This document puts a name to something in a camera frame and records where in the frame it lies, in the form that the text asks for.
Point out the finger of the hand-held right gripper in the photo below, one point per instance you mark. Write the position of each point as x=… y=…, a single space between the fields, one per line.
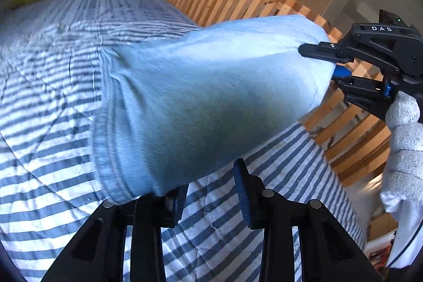
x=317 y=50
x=363 y=93

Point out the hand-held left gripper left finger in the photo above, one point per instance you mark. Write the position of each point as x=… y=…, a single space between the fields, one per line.
x=180 y=202

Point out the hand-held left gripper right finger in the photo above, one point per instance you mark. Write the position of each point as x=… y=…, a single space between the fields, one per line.
x=243 y=199

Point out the light blue jeans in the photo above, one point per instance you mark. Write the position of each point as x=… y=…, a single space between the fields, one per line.
x=198 y=97

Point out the person's right hand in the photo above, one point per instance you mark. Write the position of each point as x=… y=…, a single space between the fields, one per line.
x=403 y=153

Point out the blue white striped bed quilt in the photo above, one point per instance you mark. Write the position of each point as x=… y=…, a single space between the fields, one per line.
x=49 y=103

